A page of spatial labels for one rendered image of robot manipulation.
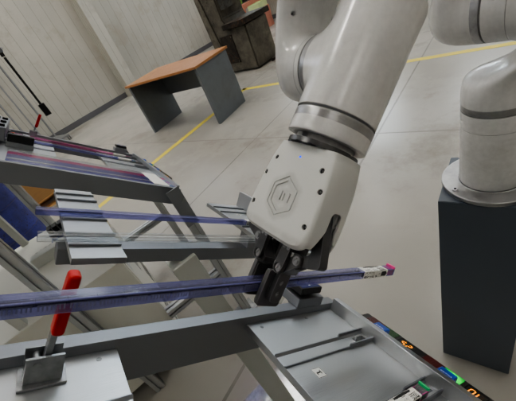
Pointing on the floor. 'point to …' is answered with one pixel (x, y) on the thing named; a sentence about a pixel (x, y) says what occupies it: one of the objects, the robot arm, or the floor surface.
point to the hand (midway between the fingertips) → (266, 282)
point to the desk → (200, 67)
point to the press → (238, 32)
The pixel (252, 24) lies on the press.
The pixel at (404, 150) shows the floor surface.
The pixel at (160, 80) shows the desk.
